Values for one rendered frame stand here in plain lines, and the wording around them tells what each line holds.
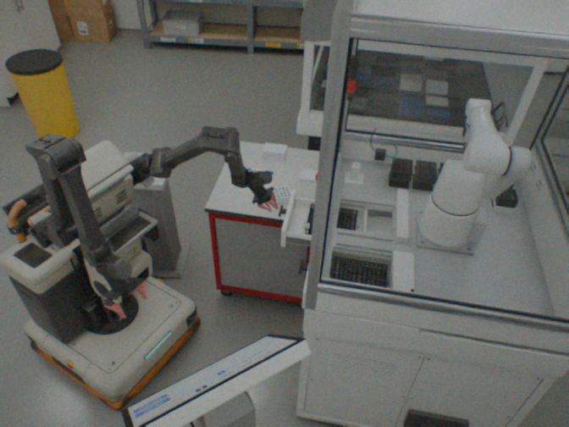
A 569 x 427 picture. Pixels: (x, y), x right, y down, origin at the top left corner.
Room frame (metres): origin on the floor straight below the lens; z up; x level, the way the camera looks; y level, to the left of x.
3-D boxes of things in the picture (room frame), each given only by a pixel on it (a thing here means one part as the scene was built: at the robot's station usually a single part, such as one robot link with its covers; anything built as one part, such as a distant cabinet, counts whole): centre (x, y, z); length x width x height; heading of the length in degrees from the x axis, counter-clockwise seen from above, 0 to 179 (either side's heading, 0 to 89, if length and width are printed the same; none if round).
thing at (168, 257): (2.09, 0.80, 0.38); 0.30 x 0.30 x 0.76; 89
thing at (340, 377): (1.48, -0.62, 0.40); 1.03 x 0.95 x 0.80; 171
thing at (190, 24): (5.49, 1.27, 0.22); 0.40 x 0.30 x 0.17; 89
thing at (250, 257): (2.05, 0.08, 0.38); 0.62 x 0.58 x 0.76; 171
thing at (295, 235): (1.59, -0.22, 0.86); 0.40 x 0.26 x 0.06; 81
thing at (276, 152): (2.26, 0.08, 0.79); 0.13 x 0.09 x 0.05; 82
